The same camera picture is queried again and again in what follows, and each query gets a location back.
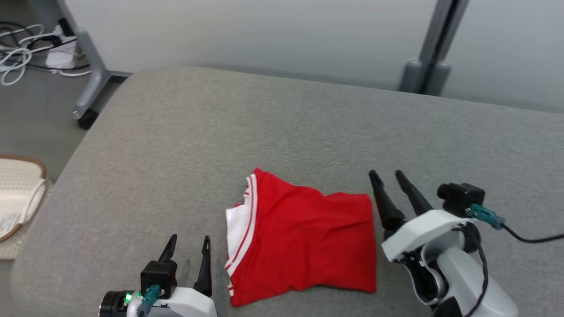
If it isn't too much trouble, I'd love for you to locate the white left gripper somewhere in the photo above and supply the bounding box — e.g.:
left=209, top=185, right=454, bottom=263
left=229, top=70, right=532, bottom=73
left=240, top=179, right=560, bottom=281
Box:
left=127, top=235, right=217, bottom=317

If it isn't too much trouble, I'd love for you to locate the grey metal table leg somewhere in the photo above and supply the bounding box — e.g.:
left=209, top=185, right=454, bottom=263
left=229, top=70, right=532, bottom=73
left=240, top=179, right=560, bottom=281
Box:
left=55, top=0, right=133, bottom=119

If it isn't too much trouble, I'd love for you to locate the grey partition post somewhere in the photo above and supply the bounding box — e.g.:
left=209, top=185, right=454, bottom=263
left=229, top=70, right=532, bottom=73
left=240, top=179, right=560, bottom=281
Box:
left=399, top=0, right=470, bottom=96

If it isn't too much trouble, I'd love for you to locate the red and white shirt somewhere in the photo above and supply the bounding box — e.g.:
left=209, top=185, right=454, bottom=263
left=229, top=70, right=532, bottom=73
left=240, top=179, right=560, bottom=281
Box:
left=225, top=168, right=378, bottom=307

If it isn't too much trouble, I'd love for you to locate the black caster wheel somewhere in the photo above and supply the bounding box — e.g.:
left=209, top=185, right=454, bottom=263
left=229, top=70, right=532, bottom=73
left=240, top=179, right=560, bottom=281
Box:
left=78, top=108, right=98, bottom=129

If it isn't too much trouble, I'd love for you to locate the white laundry basket brown rim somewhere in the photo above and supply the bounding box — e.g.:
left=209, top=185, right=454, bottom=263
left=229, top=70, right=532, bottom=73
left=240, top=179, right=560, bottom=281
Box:
left=0, top=154, right=48, bottom=243

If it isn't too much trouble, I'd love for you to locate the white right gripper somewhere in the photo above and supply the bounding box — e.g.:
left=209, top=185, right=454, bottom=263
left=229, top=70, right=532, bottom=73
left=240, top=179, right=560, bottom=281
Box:
left=369, top=170, right=470, bottom=262

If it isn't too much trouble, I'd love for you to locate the white cable bundle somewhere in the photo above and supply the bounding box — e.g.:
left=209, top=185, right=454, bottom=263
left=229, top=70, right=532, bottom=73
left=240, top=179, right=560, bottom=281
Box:
left=0, top=24, right=45, bottom=86

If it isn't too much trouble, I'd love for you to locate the white cables and power strip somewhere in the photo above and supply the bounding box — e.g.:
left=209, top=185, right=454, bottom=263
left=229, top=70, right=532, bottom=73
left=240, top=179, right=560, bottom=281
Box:
left=0, top=21, right=91, bottom=73

